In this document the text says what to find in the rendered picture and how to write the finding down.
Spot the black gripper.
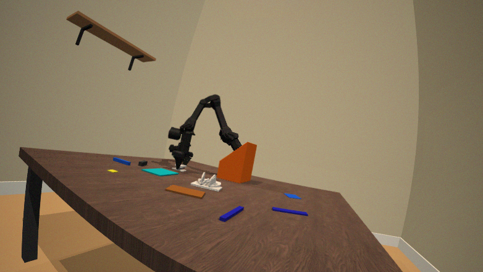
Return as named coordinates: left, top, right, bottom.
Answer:
left=172, top=141, right=193, bottom=169

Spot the teal flat rectangular plate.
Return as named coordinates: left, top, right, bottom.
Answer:
left=142, top=168, right=179, bottom=176

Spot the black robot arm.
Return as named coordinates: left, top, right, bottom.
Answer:
left=168, top=94, right=242, bottom=151

